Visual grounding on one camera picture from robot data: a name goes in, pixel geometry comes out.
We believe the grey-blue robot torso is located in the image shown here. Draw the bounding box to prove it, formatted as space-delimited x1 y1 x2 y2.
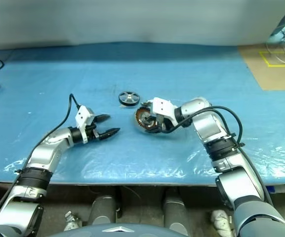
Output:
46 223 173 237

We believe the black silver spoked rotor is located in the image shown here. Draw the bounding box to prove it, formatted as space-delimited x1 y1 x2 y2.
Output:
118 90 142 109

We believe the white lumpy object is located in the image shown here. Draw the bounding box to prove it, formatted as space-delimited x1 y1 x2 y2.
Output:
63 210 84 232
210 209 233 235

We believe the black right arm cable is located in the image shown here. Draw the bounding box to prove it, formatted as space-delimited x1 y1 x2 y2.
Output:
161 106 275 207

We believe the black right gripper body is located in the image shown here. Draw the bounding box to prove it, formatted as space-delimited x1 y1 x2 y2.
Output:
154 114 174 133

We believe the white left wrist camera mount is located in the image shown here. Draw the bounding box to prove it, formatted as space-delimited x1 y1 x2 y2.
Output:
75 105 95 144

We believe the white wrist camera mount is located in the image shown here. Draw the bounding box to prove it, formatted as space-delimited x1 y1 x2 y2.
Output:
75 105 95 144
151 97 178 125

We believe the blue taped stand foot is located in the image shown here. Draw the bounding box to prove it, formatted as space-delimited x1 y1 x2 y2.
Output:
267 33 285 45

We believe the dark rounded grey shape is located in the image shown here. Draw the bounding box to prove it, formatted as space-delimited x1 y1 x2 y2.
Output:
163 188 190 237
88 195 120 226

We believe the thin white wire loop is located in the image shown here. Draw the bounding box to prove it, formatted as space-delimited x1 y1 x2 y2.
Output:
266 41 285 64

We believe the brown cardboard sheet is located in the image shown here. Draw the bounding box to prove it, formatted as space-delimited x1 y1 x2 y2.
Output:
238 43 285 91

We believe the motor housing with copper windings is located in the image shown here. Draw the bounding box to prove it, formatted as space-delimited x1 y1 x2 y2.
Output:
134 100 163 134

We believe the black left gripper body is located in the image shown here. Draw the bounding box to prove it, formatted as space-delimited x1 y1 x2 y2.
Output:
85 115 101 142

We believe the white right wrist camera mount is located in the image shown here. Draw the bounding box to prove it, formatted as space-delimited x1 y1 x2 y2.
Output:
151 97 178 125

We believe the blue plastic table cover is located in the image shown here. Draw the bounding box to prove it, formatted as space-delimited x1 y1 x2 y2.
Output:
0 42 285 186

